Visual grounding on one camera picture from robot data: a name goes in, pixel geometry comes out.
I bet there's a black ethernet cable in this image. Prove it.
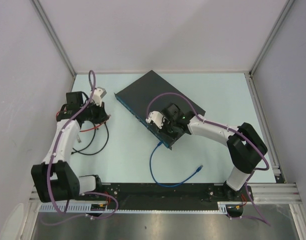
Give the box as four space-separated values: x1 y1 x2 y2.
70 122 98 154
77 113 111 156

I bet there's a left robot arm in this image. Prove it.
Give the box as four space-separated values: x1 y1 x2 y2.
31 87 110 203

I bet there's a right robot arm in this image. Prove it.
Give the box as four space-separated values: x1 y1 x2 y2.
146 104 268 201

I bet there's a small grey metal piece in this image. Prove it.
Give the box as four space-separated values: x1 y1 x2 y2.
76 135 82 143

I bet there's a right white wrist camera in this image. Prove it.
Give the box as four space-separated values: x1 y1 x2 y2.
145 111 166 129

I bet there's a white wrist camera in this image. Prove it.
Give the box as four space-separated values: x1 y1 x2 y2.
91 87 107 107
145 111 166 129

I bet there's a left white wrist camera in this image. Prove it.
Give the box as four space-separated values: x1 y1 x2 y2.
91 87 107 107

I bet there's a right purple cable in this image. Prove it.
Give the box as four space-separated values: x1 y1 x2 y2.
145 92 271 226

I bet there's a purple cable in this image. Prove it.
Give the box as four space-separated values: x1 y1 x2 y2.
40 70 119 226
145 92 271 226

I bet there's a black network switch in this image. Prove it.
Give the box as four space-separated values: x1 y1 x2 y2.
115 70 206 150

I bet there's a blue ethernet cable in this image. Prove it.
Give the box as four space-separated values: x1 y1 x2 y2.
149 141 204 188

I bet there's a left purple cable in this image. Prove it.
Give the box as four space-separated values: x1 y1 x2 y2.
40 70 119 226

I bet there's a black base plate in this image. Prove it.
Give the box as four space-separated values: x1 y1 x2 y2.
75 181 255 211

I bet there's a white slotted cable duct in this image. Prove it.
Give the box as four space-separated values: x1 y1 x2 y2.
39 201 230 215

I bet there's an aluminium frame rail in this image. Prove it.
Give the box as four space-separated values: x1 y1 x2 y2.
29 182 300 203

